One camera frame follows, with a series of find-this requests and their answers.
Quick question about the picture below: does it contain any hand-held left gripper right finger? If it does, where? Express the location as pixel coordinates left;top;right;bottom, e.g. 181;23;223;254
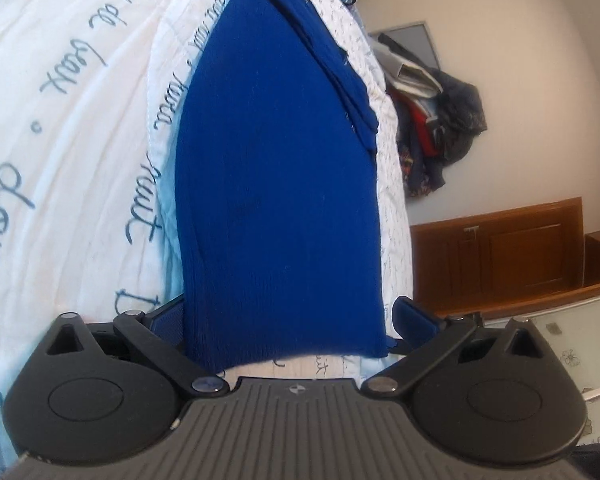
361;296;562;401

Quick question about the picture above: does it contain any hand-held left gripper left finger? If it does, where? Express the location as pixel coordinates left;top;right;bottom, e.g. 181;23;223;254
34;297;227;398

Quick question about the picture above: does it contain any red garment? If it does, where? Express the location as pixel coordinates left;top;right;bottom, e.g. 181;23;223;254
407;102;443;158

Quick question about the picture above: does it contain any wooden cabinet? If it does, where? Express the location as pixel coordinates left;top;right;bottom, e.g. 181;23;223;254
409;197;587;320

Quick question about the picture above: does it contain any white floral glass panel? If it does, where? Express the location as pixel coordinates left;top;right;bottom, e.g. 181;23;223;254
520;291;600;423

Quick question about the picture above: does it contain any grey wall panel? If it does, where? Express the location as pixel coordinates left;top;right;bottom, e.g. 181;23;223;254
367;21;441;72

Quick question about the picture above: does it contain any dark blue jacket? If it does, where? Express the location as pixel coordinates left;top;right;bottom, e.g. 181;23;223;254
427;69;489;166

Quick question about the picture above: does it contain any white and grey garment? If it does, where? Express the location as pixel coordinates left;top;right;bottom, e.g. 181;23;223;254
377;32;444;95

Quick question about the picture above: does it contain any white script-printed bed sheet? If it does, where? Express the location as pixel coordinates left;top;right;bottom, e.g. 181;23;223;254
0;0;417;461

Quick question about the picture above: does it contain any dark floral patterned cloth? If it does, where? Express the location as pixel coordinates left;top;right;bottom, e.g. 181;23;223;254
396;142;447;200

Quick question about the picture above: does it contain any blue beaded sweater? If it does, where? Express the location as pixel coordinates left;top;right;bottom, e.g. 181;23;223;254
174;0;399;361

